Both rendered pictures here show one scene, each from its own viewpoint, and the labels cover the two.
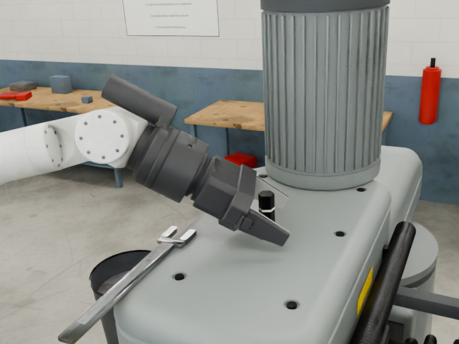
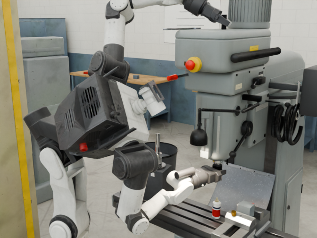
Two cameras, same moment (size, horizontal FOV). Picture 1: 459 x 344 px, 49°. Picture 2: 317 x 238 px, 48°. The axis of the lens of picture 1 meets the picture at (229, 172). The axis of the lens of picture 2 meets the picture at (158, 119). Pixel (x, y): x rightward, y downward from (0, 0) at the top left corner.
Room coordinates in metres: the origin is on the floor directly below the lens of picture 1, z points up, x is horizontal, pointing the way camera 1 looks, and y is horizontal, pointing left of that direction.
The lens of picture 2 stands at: (-0.99, -0.04, 1.92)
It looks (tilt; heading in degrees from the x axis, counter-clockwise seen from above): 15 degrees down; 10
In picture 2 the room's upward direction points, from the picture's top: straight up
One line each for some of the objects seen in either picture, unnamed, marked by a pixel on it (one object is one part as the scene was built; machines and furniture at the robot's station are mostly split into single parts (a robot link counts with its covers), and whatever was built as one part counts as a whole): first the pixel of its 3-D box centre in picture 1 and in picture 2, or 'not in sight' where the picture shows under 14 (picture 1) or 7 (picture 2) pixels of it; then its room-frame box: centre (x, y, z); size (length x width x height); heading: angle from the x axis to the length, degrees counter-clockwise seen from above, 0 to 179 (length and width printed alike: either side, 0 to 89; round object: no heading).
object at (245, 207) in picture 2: not in sight; (246, 209); (0.54, -0.19, 1.08); 0.06 x 0.05 x 0.06; 60
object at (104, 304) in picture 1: (134, 276); (181, 28); (0.52, 0.12, 1.89); 0.24 x 0.04 x 0.01; 154
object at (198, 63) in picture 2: not in sight; (194, 64); (0.41, 0.06, 1.76); 0.06 x 0.02 x 0.06; 62
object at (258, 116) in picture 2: not in sight; (238, 114); (0.79, -0.14, 1.47); 0.24 x 0.19 x 0.26; 62
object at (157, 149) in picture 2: not in sight; (157, 143); (0.80, 0.28, 1.29); 0.03 x 0.03 x 0.11
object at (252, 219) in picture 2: not in sight; (239, 219); (0.49, -0.16, 1.06); 0.12 x 0.06 x 0.04; 60
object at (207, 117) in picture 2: not in sight; (206, 134); (0.52, 0.00, 1.45); 0.04 x 0.04 x 0.21; 62
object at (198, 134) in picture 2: not in sight; (198, 136); (0.41, 0.03, 1.47); 0.07 x 0.07 x 0.06
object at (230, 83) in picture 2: not in sight; (226, 76); (0.65, -0.07, 1.68); 0.34 x 0.24 x 0.10; 152
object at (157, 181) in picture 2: not in sight; (149, 179); (0.82, 0.32, 1.07); 0.22 x 0.12 x 0.20; 73
